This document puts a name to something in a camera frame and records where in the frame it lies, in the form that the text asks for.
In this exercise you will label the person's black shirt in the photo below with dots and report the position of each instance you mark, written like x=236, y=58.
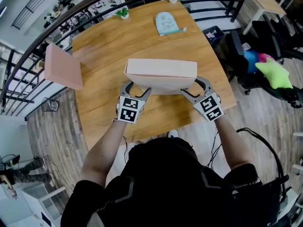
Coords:
x=165, y=185

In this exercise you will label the blue pillow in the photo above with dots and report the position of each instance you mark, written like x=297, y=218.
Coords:
x=251, y=61

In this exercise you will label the person's white shoe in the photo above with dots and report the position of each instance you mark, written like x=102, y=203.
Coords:
x=172, y=133

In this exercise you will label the black equipment pack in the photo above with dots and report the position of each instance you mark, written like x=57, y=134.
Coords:
x=265, y=202

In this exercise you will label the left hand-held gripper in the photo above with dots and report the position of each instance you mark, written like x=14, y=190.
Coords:
x=129, y=110

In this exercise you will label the black office chair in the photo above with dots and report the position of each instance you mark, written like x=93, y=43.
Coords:
x=234, y=53
x=267, y=34

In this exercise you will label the pink box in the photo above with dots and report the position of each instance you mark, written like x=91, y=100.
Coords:
x=62, y=66

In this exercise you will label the white side table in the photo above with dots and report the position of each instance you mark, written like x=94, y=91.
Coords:
x=28, y=204

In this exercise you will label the pink pillow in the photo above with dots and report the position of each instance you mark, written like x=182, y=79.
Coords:
x=265, y=57

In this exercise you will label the cream box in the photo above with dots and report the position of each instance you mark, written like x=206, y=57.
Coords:
x=161, y=74

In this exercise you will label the person's right forearm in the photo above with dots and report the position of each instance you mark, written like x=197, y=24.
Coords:
x=233, y=145

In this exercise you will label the person's left forearm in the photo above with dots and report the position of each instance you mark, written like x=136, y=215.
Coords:
x=104, y=152

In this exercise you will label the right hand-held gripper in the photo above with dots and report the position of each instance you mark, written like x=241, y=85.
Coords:
x=209, y=107

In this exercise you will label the green star pillow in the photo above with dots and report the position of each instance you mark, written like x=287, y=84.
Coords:
x=274, y=74

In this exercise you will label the light blue pencil pouch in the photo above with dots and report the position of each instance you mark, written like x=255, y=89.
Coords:
x=166, y=22

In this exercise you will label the black storage bin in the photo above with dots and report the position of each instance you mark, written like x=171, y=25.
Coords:
x=213, y=33

